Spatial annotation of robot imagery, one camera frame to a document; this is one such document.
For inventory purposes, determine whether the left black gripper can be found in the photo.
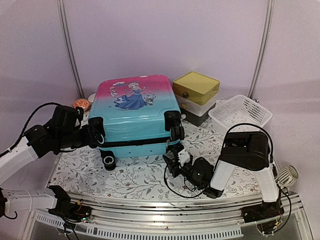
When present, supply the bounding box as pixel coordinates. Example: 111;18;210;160
57;123;101;149

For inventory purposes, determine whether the left metal wall post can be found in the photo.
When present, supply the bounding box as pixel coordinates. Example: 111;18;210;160
56;0;85;98

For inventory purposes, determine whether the white plastic mesh basket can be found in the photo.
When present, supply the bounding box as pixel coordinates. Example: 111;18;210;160
208;94;273;135

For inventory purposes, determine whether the pink and teal kids suitcase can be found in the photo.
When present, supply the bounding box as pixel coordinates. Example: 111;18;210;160
87;74;185;171

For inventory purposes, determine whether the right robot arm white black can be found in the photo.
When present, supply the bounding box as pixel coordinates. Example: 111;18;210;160
162;130;285;222

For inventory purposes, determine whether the floral white tablecloth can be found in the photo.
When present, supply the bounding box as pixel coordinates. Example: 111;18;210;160
48;118;261;202

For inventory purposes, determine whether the white ceramic bowl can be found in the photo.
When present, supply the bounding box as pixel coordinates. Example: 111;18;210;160
87;93;96;105

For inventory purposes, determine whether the right metal wall post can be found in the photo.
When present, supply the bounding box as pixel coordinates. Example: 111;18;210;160
247;0;275;99

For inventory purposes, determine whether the aluminium front rail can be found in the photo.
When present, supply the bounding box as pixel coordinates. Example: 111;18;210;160
24;193;313;240

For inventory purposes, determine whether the yellow and white storage box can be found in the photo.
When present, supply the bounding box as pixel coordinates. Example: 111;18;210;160
172;71;220;127

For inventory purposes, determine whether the metal wall post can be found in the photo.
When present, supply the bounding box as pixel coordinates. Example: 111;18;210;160
247;0;275;99
56;0;85;98

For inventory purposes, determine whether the orange patterned ceramic bowl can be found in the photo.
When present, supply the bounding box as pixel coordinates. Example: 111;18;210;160
73;98;90;111

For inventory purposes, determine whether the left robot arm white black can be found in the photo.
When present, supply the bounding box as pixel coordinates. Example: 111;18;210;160
0;103;97;223

